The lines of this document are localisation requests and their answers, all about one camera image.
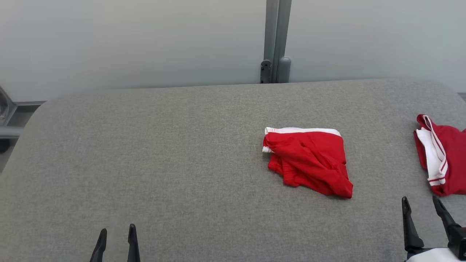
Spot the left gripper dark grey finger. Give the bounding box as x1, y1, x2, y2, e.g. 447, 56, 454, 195
127, 223, 141, 262
90, 228, 108, 262

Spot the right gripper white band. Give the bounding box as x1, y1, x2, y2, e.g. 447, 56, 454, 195
402, 196, 466, 262

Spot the red jersey with number 23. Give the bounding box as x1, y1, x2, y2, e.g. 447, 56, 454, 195
413, 114, 466, 197

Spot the red garment with white hem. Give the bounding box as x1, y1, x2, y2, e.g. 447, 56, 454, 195
262, 127, 354, 199

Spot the grey metal frame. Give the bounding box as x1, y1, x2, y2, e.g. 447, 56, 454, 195
0, 86, 47, 153

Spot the grey rounded post cap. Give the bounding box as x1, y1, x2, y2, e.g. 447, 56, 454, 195
279, 56, 292, 83

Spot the dark grey hinge bracket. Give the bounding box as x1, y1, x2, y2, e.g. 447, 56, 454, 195
260, 60, 273, 84

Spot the grey vertical metal post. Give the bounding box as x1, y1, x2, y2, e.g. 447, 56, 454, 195
264, 0, 292, 83

